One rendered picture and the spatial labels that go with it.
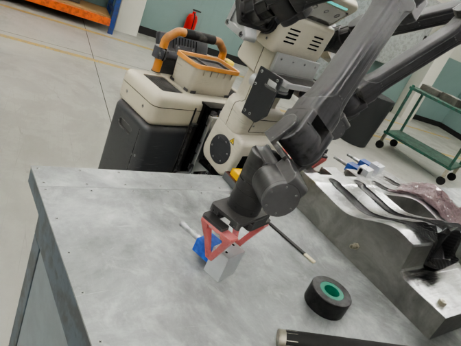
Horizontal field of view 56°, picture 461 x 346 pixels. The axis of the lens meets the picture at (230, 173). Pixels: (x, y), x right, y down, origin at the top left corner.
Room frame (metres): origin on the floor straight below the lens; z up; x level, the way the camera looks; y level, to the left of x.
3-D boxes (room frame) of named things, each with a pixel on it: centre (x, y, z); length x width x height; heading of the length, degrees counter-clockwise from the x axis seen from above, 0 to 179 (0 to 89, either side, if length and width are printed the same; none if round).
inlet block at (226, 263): (0.66, -0.01, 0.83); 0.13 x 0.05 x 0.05; 61
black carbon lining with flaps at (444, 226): (1.00, -0.41, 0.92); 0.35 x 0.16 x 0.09; 42
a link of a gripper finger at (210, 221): (0.63, -0.03, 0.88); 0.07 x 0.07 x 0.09; 62
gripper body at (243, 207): (0.65, -0.04, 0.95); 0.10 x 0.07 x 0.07; 152
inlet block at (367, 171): (1.37, -0.35, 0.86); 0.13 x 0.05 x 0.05; 59
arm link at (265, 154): (0.64, -0.05, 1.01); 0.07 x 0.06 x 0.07; 23
